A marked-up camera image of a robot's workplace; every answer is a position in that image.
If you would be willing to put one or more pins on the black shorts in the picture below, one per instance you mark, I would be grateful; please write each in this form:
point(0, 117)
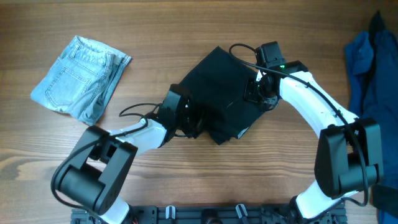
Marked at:
point(217, 84)

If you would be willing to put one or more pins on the folded light blue jeans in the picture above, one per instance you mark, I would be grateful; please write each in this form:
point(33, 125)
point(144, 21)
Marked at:
point(82, 80)

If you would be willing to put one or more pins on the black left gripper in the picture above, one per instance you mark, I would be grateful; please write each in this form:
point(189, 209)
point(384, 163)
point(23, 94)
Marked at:
point(201, 116)

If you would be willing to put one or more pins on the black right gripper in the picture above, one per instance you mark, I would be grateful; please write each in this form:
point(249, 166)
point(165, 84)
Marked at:
point(249, 95)

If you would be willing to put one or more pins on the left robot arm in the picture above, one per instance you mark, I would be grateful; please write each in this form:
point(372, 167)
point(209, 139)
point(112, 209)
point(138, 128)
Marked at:
point(92, 176)

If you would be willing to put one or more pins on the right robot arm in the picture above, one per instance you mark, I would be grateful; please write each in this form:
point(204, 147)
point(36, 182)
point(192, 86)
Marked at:
point(349, 153)

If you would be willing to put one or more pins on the blue garment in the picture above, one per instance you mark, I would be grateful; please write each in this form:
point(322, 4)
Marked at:
point(371, 65)

